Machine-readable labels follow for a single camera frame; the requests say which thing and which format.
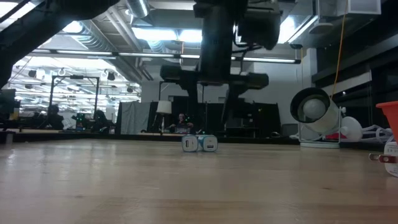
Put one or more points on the black background robot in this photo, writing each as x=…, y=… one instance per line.
x=81, y=118

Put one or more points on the red object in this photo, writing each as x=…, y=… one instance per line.
x=332, y=136

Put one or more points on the silver ventilation duct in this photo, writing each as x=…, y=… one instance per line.
x=138, y=7

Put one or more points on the long ceiling light bar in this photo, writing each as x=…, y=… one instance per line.
x=146, y=55

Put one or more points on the white purple charger cube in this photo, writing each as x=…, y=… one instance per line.
x=391, y=149

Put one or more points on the black camera rig frame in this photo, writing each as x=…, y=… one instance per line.
x=74, y=76

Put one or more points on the floor lamp white shade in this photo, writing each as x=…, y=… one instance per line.
x=163, y=107

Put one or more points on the grey chair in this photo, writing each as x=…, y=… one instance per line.
x=289, y=130

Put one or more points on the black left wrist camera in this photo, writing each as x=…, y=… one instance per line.
x=259, y=28

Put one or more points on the person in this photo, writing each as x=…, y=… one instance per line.
x=54, y=118
x=182, y=119

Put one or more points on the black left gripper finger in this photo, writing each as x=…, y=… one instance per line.
x=233, y=102
x=193, y=109

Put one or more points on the grey curtain panel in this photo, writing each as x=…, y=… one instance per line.
x=133, y=116

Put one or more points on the white spot lamp on stand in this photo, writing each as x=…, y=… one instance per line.
x=326, y=118

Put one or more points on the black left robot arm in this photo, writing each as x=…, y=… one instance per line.
x=31, y=31

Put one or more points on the black partition wall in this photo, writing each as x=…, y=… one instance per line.
x=264, y=118

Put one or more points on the teal white charger cube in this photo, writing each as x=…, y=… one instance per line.
x=209, y=143
x=189, y=143

